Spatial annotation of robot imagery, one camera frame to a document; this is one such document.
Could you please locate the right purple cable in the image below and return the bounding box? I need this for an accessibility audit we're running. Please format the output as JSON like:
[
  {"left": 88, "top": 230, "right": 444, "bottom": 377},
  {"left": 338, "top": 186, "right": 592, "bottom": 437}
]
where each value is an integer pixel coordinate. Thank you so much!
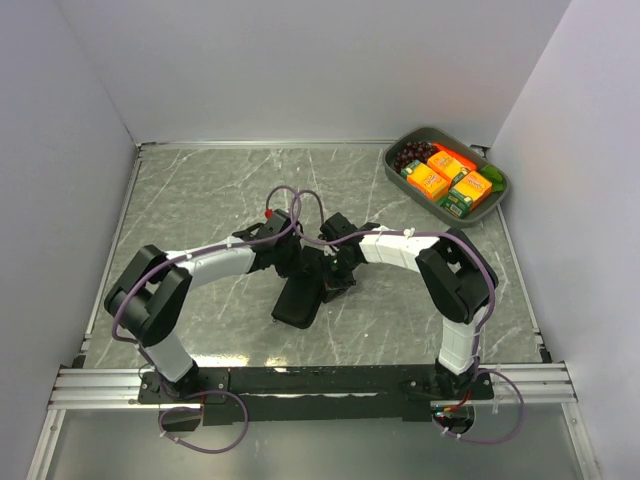
[{"left": 289, "top": 188, "right": 499, "bottom": 351}]

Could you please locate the orange juice carton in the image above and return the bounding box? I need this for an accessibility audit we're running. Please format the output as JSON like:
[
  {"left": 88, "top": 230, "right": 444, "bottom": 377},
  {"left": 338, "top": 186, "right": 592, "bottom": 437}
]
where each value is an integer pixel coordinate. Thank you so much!
[
  {"left": 400, "top": 161, "right": 449, "bottom": 202},
  {"left": 442, "top": 171, "right": 493, "bottom": 219},
  {"left": 427, "top": 151, "right": 470, "bottom": 187}
]

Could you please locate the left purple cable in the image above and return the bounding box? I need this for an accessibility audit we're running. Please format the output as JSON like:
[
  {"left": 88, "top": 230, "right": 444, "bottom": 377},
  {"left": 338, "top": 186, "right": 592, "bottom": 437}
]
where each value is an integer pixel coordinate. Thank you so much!
[{"left": 110, "top": 185, "right": 303, "bottom": 396}]

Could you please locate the black zippered tool case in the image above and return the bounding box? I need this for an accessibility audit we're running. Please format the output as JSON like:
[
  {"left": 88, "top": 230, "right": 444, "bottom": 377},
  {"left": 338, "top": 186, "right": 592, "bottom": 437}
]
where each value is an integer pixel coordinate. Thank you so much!
[{"left": 271, "top": 246, "right": 325, "bottom": 329}]

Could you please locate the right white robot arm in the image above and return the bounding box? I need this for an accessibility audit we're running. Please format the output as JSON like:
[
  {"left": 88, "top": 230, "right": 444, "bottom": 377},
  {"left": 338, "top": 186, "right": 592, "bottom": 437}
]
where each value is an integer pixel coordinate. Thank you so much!
[{"left": 320, "top": 214, "right": 499, "bottom": 399}]

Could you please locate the dark red grapes bunch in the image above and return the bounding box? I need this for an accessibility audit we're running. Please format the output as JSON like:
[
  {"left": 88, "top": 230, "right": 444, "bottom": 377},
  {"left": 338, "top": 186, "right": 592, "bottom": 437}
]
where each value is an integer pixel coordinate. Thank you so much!
[{"left": 394, "top": 141, "right": 439, "bottom": 174}]

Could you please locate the purple cable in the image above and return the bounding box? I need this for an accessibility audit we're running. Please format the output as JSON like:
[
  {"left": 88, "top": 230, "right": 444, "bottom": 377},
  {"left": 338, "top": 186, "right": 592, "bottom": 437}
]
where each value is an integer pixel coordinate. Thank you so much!
[
  {"left": 289, "top": 188, "right": 499, "bottom": 351},
  {"left": 110, "top": 185, "right": 303, "bottom": 396}
]

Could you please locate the orange carrot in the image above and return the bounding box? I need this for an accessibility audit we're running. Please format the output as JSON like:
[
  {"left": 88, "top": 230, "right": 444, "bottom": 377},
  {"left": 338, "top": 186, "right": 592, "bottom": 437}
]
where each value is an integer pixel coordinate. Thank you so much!
[{"left": 432, "top": 142, "right": 477, "bottom": 171}]

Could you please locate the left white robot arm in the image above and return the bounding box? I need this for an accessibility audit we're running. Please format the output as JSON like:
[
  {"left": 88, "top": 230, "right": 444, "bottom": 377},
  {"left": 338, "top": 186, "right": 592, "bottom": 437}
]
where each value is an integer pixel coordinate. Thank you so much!
[{"left": 104, "top": 209, "right": 302, "bottom": 402}]

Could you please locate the grey plastic tray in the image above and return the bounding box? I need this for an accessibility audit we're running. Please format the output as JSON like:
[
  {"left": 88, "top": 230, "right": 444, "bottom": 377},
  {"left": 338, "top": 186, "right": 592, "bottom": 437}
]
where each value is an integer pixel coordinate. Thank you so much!
[{"left": 383, "top": 127, "right": 509, "bottom": 229}]

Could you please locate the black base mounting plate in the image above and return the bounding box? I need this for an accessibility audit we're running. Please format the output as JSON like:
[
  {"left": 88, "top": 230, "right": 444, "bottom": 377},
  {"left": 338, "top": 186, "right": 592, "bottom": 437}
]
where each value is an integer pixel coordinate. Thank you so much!
[{"left": 138, "top": 364, "right": 494, "bottom": 426}]

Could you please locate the green leaf vegetable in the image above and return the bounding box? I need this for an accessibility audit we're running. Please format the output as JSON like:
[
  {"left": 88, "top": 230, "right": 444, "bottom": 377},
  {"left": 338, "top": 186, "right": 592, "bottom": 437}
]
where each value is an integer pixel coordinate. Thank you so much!
[{"left": 479, "top": 165, "right": 506, "bottom": 193}]

